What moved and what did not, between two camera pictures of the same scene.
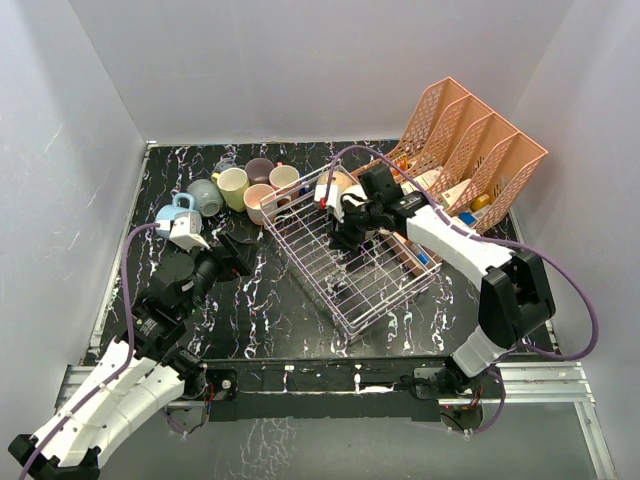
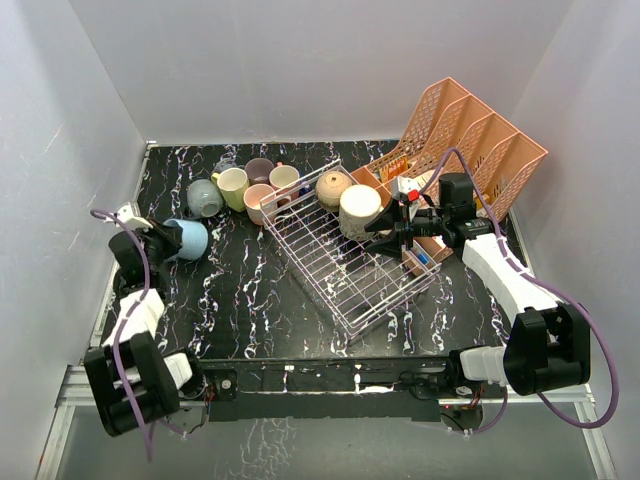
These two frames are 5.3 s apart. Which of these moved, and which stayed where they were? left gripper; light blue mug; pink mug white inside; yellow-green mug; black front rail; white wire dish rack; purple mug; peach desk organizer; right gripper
Moved: light blue mug; right gripper; left gripper
Stayed: pink mug white inside; peach desk organizer; purple mug; black front rail; white wire dish rack; yellow-green mug
